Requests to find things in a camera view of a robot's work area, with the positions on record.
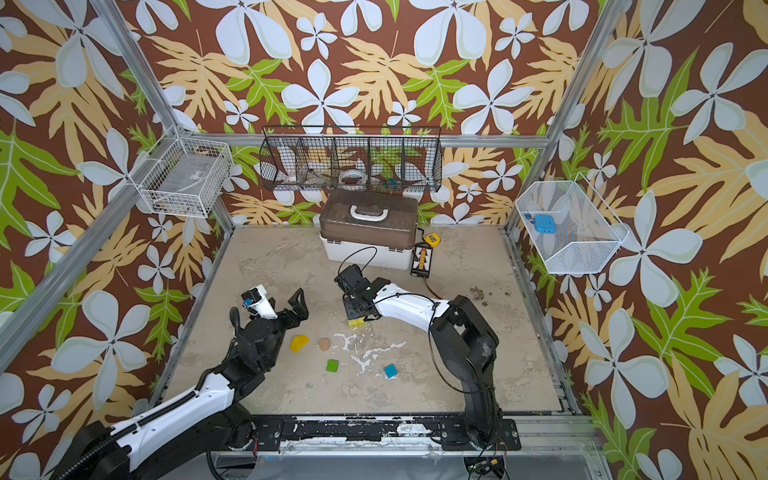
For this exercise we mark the white wire basket left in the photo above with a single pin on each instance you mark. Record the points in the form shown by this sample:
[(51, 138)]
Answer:
[(185, 176)]

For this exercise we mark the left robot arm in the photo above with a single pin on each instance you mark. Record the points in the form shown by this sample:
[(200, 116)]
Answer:
[(205, 417)]

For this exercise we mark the green cube block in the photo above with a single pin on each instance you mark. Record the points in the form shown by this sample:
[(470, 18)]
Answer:
[(332, 365)]

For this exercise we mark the yellow wedge block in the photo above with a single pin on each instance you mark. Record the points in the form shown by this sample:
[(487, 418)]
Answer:
[(299, 342)]

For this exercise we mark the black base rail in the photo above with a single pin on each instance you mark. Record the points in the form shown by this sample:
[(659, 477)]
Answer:
[(448, 431)]

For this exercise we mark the brown lid storage box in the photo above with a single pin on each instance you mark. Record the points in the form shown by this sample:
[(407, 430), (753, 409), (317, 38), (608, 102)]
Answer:
[(356, 225)]

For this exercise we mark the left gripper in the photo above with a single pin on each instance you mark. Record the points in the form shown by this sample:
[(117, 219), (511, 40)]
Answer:
[(299, 312)]

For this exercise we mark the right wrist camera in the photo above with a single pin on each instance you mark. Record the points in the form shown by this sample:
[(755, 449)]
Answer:
[(349, 278)]

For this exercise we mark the white mesh basket right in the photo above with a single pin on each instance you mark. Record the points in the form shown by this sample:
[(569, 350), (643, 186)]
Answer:
[(589, 232)]

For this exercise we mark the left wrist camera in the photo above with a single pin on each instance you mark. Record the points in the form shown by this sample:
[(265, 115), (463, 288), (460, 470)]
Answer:
[(256, 302)]

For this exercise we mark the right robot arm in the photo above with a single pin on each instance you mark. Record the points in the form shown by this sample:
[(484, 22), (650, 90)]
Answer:
[(465, 342)]

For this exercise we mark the blue object in basket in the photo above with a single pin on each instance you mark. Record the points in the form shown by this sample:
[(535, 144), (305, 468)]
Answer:
[(544, 224)]

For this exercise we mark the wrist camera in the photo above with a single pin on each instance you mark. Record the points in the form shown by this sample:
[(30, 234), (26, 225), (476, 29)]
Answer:
[(349, 278), (256, 302)]

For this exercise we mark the black battery holder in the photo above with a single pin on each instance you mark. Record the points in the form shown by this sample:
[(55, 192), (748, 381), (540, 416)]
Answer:
[(421, 261)]

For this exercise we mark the black wire basket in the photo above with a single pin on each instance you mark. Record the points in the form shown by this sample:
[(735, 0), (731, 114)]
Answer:
[(388, 159)]

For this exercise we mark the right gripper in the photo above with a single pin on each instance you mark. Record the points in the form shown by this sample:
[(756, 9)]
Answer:
[(355, 303)]

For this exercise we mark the teal cube block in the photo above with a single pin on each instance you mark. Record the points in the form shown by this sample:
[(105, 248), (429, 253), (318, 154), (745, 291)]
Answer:
[(390, 371)]

